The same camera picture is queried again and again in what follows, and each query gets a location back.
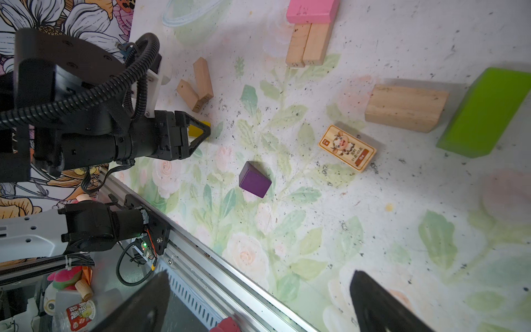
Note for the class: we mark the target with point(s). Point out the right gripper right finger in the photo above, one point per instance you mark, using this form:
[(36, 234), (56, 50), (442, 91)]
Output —
[(377, 310)]

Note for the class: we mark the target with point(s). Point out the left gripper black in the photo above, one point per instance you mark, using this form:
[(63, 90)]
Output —
[(70, 104)]

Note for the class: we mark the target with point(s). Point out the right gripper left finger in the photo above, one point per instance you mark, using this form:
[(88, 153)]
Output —
[(144, 311)]

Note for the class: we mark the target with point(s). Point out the yellow wood block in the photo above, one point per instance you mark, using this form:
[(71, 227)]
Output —
[(194, 131)]

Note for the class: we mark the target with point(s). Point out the pink wood block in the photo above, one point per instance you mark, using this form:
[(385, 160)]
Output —
[(312, 11)]

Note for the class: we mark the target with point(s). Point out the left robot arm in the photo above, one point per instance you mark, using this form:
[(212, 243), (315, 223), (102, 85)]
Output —
[(88, 226)]

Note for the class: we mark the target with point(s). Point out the plain wood block numbered 31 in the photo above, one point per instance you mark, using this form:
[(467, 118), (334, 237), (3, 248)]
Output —
[(190, 96)]

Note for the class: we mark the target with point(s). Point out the plain wood block numbered 11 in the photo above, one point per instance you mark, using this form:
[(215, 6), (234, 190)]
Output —
[(203, 80)]

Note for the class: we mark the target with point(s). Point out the purple wood block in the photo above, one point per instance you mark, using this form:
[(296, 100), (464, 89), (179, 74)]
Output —
[(253, 181)]

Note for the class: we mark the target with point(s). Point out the cartoon printed wood block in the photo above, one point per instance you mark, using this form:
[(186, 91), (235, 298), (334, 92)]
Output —
[(349, 149)]

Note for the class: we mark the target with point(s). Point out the wide plain wood block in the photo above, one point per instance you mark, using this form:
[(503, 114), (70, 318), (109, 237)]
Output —
[(406, 108)]

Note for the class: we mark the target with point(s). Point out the green wood block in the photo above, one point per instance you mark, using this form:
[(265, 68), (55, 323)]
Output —
[(485, 112)]

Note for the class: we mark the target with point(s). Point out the small snack packet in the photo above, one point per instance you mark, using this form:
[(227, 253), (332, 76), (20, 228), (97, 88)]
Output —
[(79, 317)]

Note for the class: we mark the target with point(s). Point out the plush doll toy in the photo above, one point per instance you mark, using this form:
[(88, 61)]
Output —
[(77, 278)]

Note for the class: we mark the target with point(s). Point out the small red pink toy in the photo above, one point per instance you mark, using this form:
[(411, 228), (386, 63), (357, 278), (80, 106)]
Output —
[(226, 325)]

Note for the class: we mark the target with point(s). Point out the aluminium mounting rail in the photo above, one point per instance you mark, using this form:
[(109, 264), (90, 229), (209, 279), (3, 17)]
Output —
[(220, 288)]

